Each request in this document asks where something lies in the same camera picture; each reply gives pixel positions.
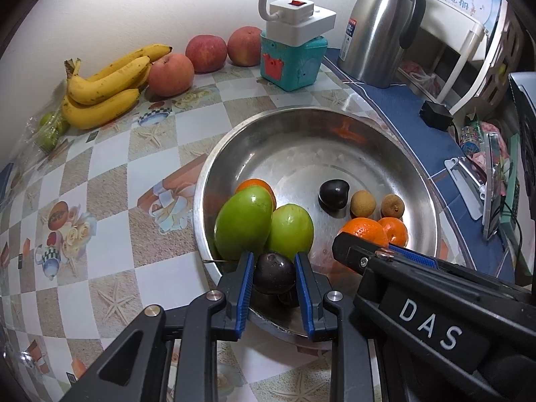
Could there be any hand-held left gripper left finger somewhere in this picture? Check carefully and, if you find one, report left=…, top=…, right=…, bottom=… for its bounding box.
left=59, top=251, right=256, bottom=402

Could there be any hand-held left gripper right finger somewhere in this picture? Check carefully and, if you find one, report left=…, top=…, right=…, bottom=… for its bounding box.
left=293, top=251, right=375, bottom=402

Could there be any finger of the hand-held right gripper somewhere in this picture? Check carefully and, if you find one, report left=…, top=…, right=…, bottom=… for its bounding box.
left=332, top=231, right=437, bottom=276

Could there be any orange mandarin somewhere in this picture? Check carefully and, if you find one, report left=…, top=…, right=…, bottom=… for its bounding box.
left=234, top=179, right=277, bottom=210
left=378, top=217, right=409, bottom=247
left=338, top=217, right=390, bottom=248

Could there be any brown longan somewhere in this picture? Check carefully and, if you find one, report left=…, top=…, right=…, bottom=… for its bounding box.
left=350, top=190, right=375, bottom=218

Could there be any brown kiwi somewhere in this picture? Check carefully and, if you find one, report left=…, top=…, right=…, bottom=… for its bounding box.
left=380, top=194, right=405, bottom=220

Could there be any stainless steel bowl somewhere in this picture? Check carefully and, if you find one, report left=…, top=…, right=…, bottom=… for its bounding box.
left=193, top=107, right=444, bottom=342

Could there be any clear plastic stand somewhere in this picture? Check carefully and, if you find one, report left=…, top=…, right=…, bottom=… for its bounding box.
left=481, top=132, right=522, bottom=241

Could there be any black power adapter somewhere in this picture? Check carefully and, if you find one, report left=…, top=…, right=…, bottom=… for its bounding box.
left=419, top=100, right=455, bottom=131

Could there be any colourful printed can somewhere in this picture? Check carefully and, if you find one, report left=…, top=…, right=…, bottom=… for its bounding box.
left=458, top=115, right=484, bottom=157

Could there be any pink plastic bag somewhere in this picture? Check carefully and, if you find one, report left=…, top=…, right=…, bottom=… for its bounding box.
left=398, top=61, right=445, bottom=97

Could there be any teal toy box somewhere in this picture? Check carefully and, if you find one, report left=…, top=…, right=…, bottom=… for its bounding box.
left=260, top=31, right=328, bottom=92

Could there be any stainless steel thermos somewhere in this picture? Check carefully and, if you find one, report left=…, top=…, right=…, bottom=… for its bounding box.
left=337, top=0, right=427, bottom=89

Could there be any red apple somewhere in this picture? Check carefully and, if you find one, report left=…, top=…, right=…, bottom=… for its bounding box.
left=148, top=53, right=195, bottom=98
left=185, top=34, right=227, bottom=73
left=227, top=26, right=264, bottom=68

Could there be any white shelf rack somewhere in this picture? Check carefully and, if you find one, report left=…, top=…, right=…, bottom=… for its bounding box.
left=396, top=0, right=488, bottom=114

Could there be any yellow banana bunch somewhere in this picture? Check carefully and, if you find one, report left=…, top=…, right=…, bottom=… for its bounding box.
left=62, top=43, right=173, bottom=130

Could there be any clear bag of green fruit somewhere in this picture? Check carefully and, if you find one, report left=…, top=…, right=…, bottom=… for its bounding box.
left=25, top=105, right=72, bottom=155

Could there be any white slotted basket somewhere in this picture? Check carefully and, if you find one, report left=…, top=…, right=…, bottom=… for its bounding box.
left=450, top=0, right=526, bottom=114

